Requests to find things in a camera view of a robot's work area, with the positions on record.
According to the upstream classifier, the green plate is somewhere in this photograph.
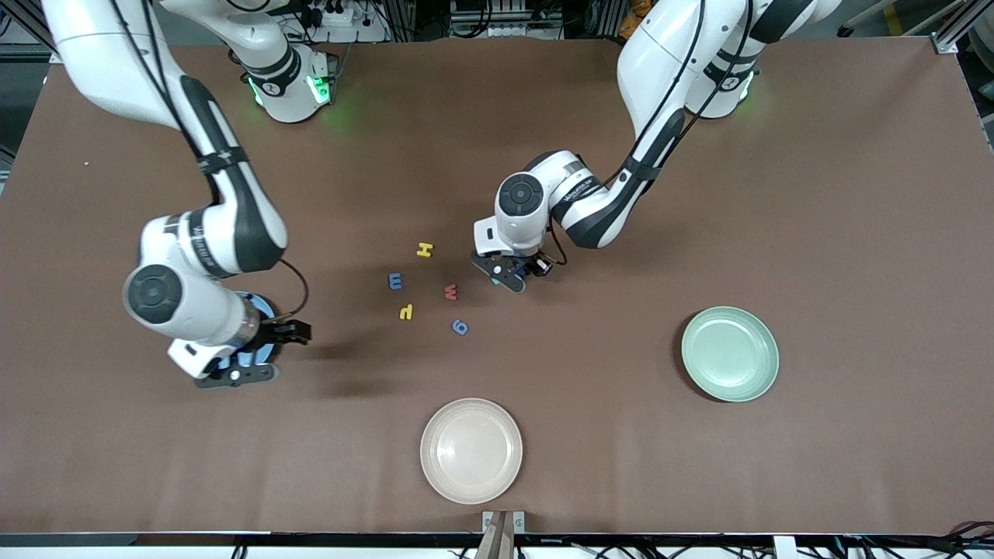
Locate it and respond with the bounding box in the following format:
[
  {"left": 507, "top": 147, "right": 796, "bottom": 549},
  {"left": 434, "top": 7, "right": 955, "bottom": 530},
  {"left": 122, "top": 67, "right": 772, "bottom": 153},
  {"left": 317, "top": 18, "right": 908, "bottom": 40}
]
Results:
[{"left": 681, "top": 306, "right": 780, "bottom": 403}]

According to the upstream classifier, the white power strip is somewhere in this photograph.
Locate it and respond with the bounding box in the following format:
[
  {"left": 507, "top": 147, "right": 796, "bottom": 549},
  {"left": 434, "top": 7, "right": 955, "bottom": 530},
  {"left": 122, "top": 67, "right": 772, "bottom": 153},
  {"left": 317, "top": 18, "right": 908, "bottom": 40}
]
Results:
[{"left": 307, "top": 0, "right": 389, "bottom": 43}]

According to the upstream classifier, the beige mount pole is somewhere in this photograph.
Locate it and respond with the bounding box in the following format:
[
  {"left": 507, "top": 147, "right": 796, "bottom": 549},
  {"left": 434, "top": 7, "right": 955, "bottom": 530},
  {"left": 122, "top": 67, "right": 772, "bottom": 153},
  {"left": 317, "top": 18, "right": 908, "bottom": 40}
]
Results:
[{"left": 475, "top": 512, "right": 517, "bottom": 559}]

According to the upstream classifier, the blue plate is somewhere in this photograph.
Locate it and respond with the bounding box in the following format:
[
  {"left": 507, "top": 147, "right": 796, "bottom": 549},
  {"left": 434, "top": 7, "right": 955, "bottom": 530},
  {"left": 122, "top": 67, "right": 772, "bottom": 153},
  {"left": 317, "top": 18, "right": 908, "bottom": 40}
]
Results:
[{"left": 220, "top": 292, "right": 279, "bottom": 373}]

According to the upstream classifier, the aluminium frame profile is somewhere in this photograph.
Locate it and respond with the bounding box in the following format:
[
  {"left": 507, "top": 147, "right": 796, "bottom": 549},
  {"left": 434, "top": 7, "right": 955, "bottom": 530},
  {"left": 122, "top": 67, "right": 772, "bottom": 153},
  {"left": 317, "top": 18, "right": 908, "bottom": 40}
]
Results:
[{"left": 930, "top": 0, "right": 994, "bottom": 55}]

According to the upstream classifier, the beige plate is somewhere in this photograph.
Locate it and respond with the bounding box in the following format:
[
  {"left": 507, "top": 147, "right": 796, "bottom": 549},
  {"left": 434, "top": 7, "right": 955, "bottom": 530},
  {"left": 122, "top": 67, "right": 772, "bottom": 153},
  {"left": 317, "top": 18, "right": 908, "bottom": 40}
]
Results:
[{"left": 420, "top": 398, "right": 523, "bottom": 505}]

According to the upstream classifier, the metal mount bracket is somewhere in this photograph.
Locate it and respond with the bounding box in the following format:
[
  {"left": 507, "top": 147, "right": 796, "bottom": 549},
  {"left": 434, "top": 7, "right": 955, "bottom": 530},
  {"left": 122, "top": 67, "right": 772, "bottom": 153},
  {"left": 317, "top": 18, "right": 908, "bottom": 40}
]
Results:
[{"left": 481, "top": 510, "right": 526, "bottom": 536}]

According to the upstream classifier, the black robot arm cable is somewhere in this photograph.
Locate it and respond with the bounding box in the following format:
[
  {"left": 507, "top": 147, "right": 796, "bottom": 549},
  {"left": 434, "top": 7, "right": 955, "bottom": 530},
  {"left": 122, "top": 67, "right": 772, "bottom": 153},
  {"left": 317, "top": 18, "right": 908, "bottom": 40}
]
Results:
[
  {"left": 109, "top": 0, "right": 310, "bottom": 323},
  {"left": 544, "top": 0, "right": 758, "bottom": 266}
]

